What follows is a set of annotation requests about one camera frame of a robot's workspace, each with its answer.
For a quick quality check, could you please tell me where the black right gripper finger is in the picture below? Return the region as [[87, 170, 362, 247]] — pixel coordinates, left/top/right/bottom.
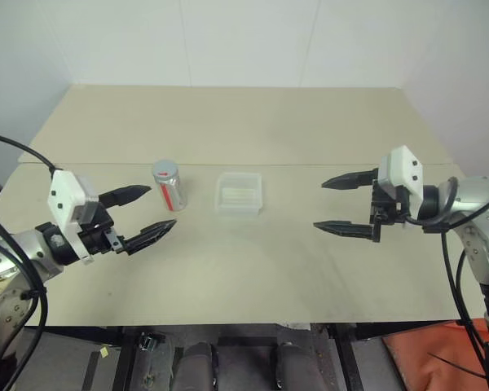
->
[[312, 220, 375, 243], [320, 168, 381, 191]]

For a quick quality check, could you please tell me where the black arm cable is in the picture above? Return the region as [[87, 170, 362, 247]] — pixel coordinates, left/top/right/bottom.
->
[[403, 175, 489, 391], [0, 132, 64, 391]]

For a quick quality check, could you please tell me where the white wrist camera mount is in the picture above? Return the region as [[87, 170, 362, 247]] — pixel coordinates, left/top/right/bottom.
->
[[377, 144, 425, 217], [46, 169, 102, 266]]

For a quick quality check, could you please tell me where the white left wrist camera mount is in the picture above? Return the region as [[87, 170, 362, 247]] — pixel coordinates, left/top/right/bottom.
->
[[46, 169, 102, 266]]

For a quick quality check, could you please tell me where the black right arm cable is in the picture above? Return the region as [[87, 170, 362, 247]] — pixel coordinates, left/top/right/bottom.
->
[[403, 175, 489, 391]]

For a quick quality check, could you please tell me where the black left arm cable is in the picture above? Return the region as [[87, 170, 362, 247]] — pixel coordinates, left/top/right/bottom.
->
[[0, 132, 64, 391]]

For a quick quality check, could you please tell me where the black table frame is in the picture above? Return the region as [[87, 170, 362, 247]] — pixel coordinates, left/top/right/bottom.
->
[[22, 321, 465, 391]]

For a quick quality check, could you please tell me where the clear plastic container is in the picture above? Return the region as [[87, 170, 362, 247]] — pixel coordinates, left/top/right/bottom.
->
[[214, 172, 266, 217]]

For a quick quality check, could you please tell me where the dark rounded foot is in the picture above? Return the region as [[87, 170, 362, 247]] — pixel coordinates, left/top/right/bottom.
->
[[174, 340, 220, 391], [271, 340, 326, 391]]

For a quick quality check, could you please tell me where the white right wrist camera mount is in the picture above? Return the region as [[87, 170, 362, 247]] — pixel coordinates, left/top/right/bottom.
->
[[377, 144, 425, 217]]

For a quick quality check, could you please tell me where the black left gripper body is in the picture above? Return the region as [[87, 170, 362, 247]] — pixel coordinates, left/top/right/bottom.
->
[[77, 203, 127, 256]]

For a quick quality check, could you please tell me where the small black clip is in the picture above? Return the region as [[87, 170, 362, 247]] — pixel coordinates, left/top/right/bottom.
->
[[137, 331, 166, 352]]

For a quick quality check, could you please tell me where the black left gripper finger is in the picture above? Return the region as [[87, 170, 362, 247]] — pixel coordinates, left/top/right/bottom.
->
[[123, 218, 178, 257], [98, 184, 152, 211]]

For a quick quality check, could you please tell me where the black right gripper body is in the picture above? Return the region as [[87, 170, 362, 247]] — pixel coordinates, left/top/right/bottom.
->
[[368, 179, 409, 244]]

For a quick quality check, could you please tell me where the orange red mat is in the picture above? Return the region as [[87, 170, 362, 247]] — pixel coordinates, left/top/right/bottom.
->
[[381, 318, 489, 391]]

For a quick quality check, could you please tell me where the dark rounded right foot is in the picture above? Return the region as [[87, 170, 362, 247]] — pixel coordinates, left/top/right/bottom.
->
[[271, 340, 326, 391]]

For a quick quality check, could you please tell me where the dark rounded left foot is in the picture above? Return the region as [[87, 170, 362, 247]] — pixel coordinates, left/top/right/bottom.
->
[[174, 340, 220, 391]]

